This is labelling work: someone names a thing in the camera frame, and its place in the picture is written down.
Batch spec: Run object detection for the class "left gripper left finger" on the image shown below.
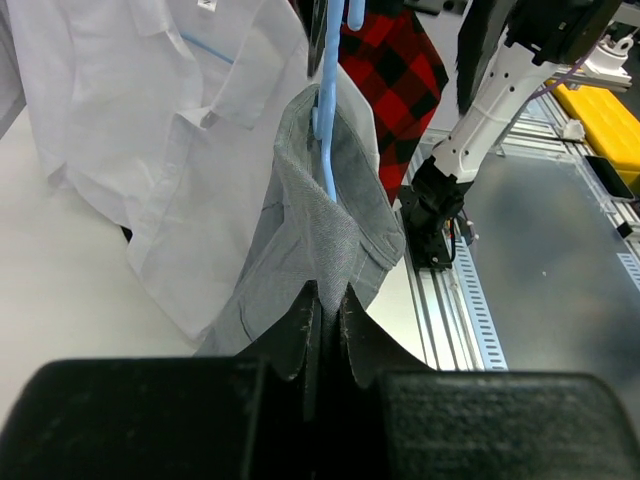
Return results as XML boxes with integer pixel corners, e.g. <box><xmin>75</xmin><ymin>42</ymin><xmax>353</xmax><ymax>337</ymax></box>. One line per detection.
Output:
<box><xmin>1</xmin><ymin>282</ymin><xmax>320</xmax><ymax>479</ymax></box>

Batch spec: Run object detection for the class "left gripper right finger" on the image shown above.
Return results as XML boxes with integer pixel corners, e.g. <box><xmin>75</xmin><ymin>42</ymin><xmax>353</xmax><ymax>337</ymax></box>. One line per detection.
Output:
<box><xmin>339</xmin><ymin>290</ymin><xmax>639</xmax><ymax>479</ymax></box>

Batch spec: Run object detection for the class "grey button shirt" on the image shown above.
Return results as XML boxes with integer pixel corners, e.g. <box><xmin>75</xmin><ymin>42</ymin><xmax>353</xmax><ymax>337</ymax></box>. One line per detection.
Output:
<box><xmin>196</xmin><ymin>85</ymin><xmax>405</xmax><ymax>356</ymax></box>

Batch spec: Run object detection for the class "light blue hanger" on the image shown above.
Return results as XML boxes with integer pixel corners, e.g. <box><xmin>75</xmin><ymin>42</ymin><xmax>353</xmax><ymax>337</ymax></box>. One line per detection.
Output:
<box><xmin>306</xmin><ymin>1</ymin><xmax>377</xmax><ymax>201</ymax></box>

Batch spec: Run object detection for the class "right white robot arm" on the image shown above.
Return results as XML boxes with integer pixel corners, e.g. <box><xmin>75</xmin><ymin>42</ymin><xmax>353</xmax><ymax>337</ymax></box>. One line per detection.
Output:
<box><xmin>408</xmin><ymin>1</ymin><xmax>620</xmax><ymax>235</ymax></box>

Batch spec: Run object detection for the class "white hanging shirt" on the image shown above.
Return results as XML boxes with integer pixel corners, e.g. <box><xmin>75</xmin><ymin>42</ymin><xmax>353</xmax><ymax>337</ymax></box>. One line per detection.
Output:
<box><xmin>9</xmin><ymin>0</ymin><xmax>381</xmax><ymax>346</ymax></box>

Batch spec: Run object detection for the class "red black plaid shirt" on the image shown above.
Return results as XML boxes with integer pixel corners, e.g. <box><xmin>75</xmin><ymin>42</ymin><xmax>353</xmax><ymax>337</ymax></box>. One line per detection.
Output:
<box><xmin>339</xmin><ymin>1</ymin><xmax>448</xmax><ymax>202</ymax></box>

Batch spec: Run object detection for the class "blue hanger under white shirt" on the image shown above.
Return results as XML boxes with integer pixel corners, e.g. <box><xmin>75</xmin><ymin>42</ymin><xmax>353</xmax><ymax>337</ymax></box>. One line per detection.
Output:
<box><xmin>180</xmin><ymin>33</ymin><xmax>234</xmax><ymax>64</ymax></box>

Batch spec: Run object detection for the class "black smartphone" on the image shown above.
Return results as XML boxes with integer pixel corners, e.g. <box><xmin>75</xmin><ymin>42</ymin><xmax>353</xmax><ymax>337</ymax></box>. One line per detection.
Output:
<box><xmin>585</xmin><ymin>155</ymin><xmax>636</xmax><ymax>201</ymax></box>

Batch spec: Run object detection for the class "yellow box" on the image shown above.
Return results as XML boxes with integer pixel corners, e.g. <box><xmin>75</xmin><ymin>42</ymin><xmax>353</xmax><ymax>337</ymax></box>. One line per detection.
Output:
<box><xmin>552</xmin><ymin>85</ymin><xmax>639</xmax><ymax>195</ymax></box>

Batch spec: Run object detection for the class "slotted grey cable duct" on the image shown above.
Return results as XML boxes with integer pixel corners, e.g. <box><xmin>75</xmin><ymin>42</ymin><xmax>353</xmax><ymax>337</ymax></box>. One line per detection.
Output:
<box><xmin>454</xmin><ymin>240</ymin><xmax>508</xmax><ymax>372</ymax></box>

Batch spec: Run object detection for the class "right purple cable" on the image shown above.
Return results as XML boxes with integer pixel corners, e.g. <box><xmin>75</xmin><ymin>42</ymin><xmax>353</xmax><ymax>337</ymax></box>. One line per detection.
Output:
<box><xmin>524</xmin><ymin>24</ymin><xmax>609</xmax><ymax>116</ymax></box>

